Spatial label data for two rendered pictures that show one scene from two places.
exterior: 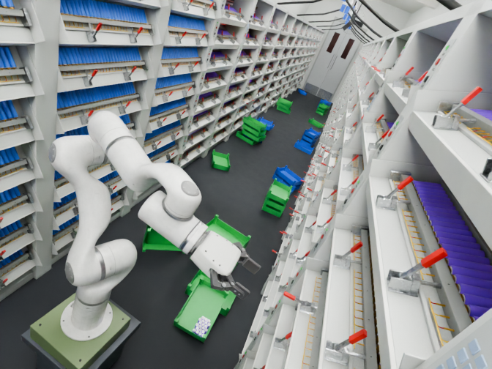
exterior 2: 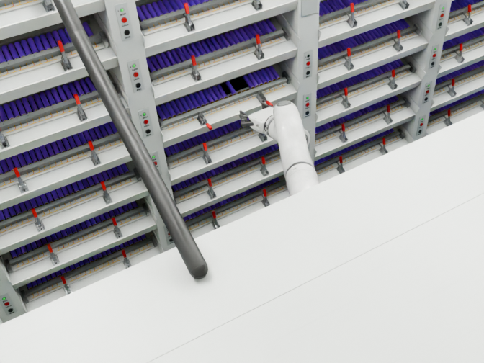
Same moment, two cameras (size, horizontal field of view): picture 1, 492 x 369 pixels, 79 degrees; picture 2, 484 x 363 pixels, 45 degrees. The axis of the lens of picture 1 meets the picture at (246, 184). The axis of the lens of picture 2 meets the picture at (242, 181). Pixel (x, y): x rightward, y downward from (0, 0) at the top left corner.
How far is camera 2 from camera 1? 210 cm
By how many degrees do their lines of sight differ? 91
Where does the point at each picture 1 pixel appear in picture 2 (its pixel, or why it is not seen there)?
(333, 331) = (248, 60)
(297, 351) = (233, 110)
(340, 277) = (208, 73)
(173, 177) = (292, 108)
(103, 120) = (314, 178)
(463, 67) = not seen: outside the picture
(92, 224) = not seen: hidden behind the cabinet
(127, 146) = (303, 157)
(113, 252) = not seen: hidden behind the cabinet
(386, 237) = (225, 18)
